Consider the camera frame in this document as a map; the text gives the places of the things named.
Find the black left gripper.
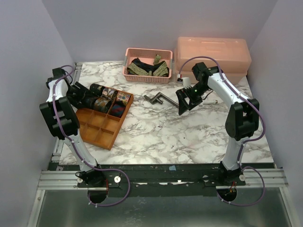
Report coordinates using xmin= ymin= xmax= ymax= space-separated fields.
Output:
xmin=66 ymin=82 xmax=92 ymax=108

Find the dark brown blue floral tie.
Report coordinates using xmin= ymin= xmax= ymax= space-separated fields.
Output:
xmin=81 ymin=96 xmax=99 ymax=110

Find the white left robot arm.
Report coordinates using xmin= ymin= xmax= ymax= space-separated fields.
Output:
xmin=39 ymin=65 xmax=106 ymax=187

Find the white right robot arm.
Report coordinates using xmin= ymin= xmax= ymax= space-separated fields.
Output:
xmin=176 ymin=62 xmax=259 ymax=185

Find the dark green rolled tie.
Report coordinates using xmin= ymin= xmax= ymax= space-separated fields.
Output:
xmin=89 ymin=83 xmax=105 ymax=97

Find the gold floral rolled tie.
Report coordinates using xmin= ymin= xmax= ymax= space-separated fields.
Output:
xmin=93 ymin=98 xmax=112 ymax=114

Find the grey floral rolled tie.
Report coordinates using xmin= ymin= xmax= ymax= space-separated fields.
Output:
xmin=102 ymin=87 xmax=118 ymax=100

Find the olive green patterned tie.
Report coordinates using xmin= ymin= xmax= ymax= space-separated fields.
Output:
xmin=126 ymin=54 xmax=170 ymax=78

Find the orange wooden divided tray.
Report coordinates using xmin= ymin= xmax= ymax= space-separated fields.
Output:
xmin=76 ymin=89 xmax=134 ymax=150

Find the navy maroon striped rolled tie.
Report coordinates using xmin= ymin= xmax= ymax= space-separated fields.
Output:
xmin=110 ymin=102 xmax=126 ymax=118

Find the colourful patterned rolled tie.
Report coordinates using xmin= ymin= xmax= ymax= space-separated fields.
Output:
xmin=116 ymin=91 xmax=131 ymax=105

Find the black tie in basket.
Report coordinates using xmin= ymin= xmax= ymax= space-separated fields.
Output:
xmin=129 ymin=58 xmax=172 ymax=79

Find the pink plastic basket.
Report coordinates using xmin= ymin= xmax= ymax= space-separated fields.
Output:
xmin=123 ymin=48 xmax=173 ymax=84

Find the pink plastic storage box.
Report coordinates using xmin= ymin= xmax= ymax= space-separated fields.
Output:
xmin=174 ymin=37 xmax=251 ymax=85

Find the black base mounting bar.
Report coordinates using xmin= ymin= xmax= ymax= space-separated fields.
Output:
xmin=39 ymin=164 xmax=245 ymax=202

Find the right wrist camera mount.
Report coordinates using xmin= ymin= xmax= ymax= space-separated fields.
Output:
xmin=177 ymin=74 xmax=191 ymax=89

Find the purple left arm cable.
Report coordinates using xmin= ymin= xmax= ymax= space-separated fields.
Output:
xmin=52 ymin=65 xmax=131 ymax=208

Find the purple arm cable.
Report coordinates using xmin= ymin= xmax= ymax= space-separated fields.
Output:
xmin=52 ymin=65 xmax=131 ymax=208
xmin=177 ymin=56 xmax=267 ymax=207

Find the dark metal crank handle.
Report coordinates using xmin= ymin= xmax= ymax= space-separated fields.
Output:
xmin=143 ymin=92 xmax=179 ymax=108

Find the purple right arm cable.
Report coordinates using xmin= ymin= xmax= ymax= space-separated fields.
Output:
xmin=177 ymin=56 xmax=267 ymax=207

